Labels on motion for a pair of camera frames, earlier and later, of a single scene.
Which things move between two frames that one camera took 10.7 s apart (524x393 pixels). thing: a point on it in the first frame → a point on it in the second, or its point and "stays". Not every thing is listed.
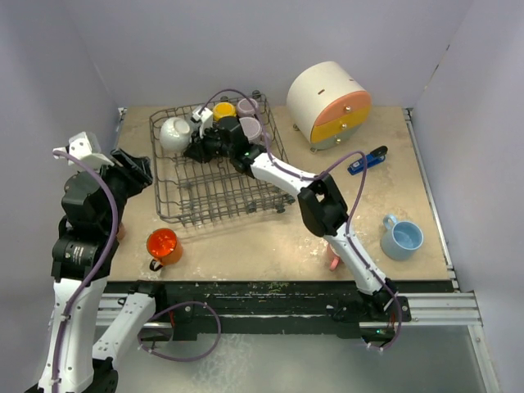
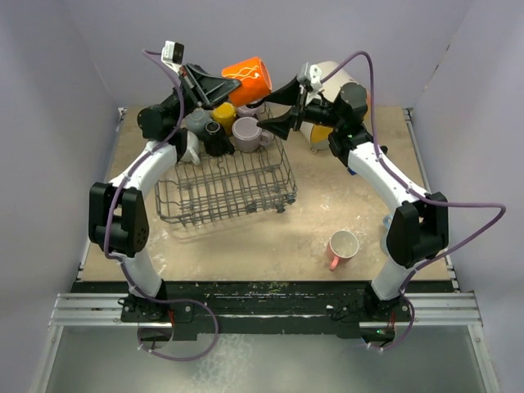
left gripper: [135, 169] → [203, 89]
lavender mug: [251, 128] stays
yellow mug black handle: [224, 108] stays
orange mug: [163, 245] → [255, 81]
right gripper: [201, 153] → [280, 125]
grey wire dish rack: [186, 190] stays
